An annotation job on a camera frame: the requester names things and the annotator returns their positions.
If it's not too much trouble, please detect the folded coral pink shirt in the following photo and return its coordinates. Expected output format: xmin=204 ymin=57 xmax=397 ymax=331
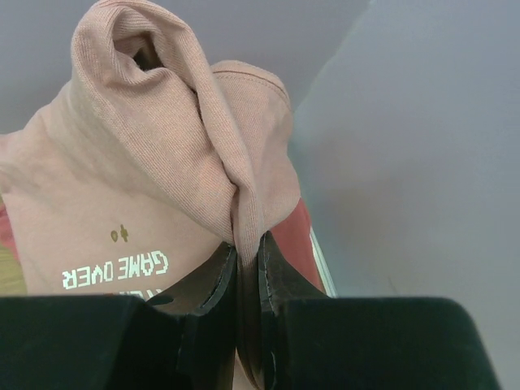
xmin=1 ymin=199 xmax=325 ymax=296

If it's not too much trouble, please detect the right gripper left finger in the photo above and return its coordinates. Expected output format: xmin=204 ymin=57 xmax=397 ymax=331
xmin=1 ymin=244 xmax=237 ymax=389

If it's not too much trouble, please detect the dusty pink t shirt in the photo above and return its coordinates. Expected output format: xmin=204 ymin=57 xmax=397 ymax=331
xmin=0 ymin=0 xmax=301 ymax=390

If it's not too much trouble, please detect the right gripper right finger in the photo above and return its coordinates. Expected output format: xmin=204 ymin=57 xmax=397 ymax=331
xmin=237 ymin=233 xmax=500 ymax=389

